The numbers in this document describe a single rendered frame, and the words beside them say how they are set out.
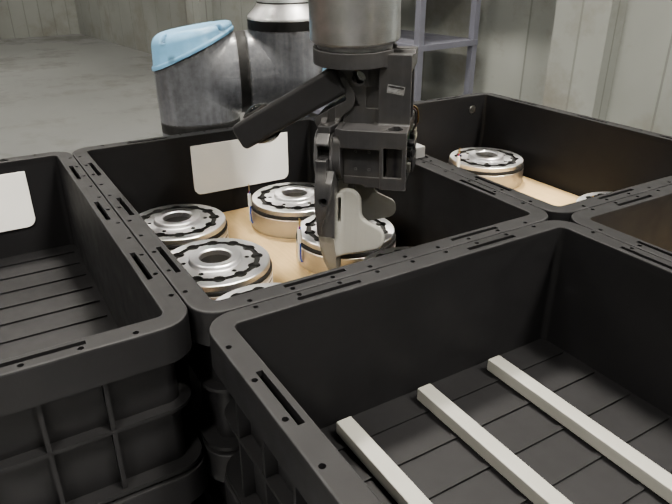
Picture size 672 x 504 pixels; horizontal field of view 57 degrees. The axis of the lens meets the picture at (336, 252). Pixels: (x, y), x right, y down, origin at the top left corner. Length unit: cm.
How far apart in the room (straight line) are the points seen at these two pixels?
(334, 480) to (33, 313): 41
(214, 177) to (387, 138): 30
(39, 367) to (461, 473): 25
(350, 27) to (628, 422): 35
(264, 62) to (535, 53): 302
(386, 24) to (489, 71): 353
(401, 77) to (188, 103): 44
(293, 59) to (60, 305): 47
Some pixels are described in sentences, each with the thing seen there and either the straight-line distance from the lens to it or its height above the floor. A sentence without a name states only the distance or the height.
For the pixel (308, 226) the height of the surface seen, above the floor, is 86.
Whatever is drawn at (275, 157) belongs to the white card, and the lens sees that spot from 79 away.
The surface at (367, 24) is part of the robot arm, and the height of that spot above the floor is 107.
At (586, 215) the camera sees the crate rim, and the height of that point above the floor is 93.
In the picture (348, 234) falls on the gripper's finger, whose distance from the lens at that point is 57.
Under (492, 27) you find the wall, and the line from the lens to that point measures 401.
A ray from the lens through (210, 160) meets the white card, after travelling 76.
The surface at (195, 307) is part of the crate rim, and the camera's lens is 38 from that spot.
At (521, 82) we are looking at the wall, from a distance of 390.
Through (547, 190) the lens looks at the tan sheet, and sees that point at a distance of 89.
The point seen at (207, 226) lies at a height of 86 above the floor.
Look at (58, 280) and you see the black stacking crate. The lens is 67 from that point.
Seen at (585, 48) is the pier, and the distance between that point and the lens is 350.
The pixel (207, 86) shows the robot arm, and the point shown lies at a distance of 90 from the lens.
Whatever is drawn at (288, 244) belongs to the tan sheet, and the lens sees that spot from 68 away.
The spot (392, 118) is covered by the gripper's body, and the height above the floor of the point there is 99.
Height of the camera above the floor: 112
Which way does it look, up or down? 26 degrees down
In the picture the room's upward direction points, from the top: straight up
